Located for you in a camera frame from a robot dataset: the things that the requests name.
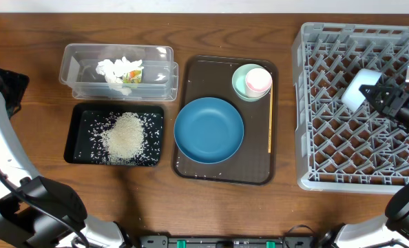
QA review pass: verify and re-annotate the white rice pile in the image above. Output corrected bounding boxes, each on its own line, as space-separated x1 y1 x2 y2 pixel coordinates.
87 112 163 167

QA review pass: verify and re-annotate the green orange snack wrapper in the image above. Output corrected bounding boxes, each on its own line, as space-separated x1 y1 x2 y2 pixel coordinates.
122 70 143 83

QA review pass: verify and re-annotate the brown serving tray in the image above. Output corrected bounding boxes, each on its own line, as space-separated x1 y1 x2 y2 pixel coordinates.
172 55 278 185

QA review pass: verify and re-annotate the wooden chopstick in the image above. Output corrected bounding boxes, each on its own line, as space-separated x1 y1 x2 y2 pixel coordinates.
268 85 273 154

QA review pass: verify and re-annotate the pink cup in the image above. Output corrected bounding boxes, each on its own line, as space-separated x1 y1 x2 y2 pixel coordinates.
245 68 273 98

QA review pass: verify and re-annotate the grey dishwasher rack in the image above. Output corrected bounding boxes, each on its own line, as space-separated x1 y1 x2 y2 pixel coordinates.
292 23 409 194

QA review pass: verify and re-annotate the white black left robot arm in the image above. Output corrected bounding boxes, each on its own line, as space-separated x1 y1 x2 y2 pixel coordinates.
0 68 134 248

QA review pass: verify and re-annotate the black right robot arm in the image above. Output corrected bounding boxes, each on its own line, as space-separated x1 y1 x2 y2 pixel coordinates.
312 66 409 247

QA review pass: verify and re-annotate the white tissue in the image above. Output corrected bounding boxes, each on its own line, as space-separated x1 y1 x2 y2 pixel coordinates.
105 76 132 96
96 56 144 79

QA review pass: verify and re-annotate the dark blue plate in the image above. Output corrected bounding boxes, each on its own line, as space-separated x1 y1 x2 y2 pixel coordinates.
174 97 244 164

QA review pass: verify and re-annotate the black plastic tray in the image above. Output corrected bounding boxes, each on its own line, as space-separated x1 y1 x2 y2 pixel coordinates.
64 103 164 164

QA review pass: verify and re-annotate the clear plastic bin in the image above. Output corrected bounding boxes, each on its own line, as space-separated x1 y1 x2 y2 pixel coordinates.
59 43 179 101

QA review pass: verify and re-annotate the light blue white bowl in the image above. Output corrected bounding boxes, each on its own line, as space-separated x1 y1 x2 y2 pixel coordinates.
341 69 381 112

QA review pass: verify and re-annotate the mint green bowl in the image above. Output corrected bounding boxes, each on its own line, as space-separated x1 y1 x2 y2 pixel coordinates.
232 64 269 102

